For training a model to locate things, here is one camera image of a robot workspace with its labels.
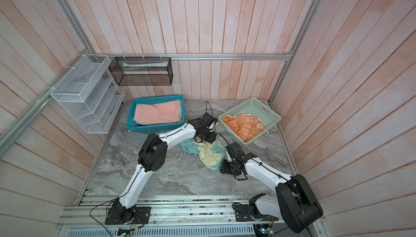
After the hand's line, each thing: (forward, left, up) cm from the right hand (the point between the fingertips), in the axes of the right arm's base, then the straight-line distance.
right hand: (223, 168), depth 88 cm
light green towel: (+7, +6, +2) cm, 10 cm away
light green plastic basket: (+44, -26, +1) cm, 51 cm away
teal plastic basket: (+23, +44, +4) cm, 50 cm away
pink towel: (+37, +41, +4) cm, 56 cm away
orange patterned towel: (+29, -16, +2) cm, 33 cm away
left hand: (+18, +7, +1) cm, 19 cm away
